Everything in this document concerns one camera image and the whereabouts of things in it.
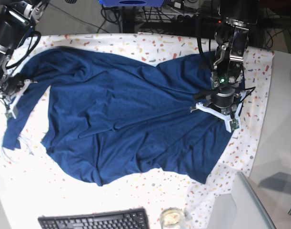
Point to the blue box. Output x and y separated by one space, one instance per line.
134 3

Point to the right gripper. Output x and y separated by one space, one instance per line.
10 86

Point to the black keyboard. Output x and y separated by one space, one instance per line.
124 219

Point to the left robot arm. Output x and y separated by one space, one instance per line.
231 36

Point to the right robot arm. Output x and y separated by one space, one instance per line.
18 19

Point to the glass jar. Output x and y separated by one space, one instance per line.
172 218

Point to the blue t-shirt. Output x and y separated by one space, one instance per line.
112 116

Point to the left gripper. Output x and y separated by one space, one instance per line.
223 104

